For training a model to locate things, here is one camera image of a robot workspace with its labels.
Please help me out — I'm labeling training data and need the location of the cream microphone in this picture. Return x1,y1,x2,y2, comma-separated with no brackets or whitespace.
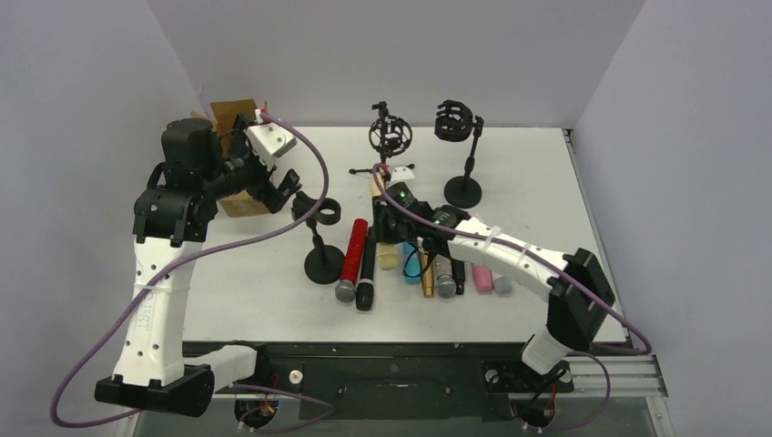
371,175,400,270

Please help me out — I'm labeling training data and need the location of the brown cardboard box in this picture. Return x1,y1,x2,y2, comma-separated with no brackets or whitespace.
189,98,269,218

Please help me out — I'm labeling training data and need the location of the blue microphone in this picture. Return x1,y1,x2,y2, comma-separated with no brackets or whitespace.
401,242,422,285

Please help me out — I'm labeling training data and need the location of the gold microphone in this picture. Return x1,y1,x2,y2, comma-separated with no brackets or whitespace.
419,252,435,299

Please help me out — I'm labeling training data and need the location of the clip mic stand round base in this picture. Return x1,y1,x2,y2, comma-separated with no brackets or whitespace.
291,190,344,285

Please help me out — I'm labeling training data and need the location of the red glitter microphone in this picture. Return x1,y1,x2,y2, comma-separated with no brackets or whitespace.
335,218,369,303

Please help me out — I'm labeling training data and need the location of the slim black microphone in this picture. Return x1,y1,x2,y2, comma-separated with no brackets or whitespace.
451,259,466,295

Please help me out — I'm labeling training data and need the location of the silver glitter microphone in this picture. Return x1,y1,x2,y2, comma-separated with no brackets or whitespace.
433,255,456,299

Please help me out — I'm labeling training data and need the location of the tripod shock mount stand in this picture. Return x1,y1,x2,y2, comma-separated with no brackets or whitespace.
368,101,413,181

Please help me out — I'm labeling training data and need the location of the pink microphone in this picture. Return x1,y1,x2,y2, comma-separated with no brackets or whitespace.
472,264,493,294

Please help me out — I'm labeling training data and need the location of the white grey microphone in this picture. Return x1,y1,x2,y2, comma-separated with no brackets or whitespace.
492,272,513,296

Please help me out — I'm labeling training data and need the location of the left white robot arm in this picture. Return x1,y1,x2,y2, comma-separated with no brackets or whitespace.
95,117,300,417

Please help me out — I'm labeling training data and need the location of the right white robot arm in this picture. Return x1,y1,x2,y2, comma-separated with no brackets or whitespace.
377,182,615,375

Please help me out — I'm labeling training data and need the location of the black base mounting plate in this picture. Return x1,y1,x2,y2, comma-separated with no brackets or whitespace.
217,342,601,421

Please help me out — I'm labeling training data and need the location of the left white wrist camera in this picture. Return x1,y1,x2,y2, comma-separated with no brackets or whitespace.
243,117,298,166

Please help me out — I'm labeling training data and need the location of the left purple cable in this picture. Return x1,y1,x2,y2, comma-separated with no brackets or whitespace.
49,112,339,435

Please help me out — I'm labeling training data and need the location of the purple cable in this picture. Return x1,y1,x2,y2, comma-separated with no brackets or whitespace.
371,161,653,434
49,112,339,435

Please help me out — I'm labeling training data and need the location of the shock mount stand round base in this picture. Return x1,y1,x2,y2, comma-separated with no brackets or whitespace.
433,99,485,210

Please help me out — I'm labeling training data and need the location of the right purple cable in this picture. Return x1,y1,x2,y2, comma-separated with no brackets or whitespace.
371,161,653,434

